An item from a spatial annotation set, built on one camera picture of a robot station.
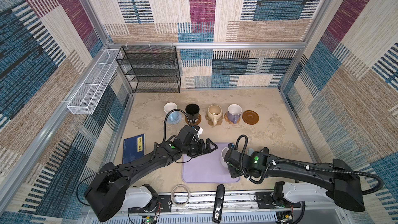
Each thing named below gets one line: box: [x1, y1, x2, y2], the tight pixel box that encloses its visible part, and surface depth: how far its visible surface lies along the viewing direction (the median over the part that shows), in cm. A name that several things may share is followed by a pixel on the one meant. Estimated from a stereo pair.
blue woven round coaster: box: [166, 110, 183, 125], surface depth 96 cm
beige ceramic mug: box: [207, 104, 223, 127], surface depth 98 cm
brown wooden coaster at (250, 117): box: [242, 109, 260, 125], surface depth 107 cm
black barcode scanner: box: [212, 184, 226, 224], surface depth 71 cm
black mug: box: [185, 103, 201, 124], surface depth 96 cm
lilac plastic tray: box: [182, 142, 241, 184], surface depth 83 cm
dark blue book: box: [122, 133, 146, 164], surface depth 93 cm
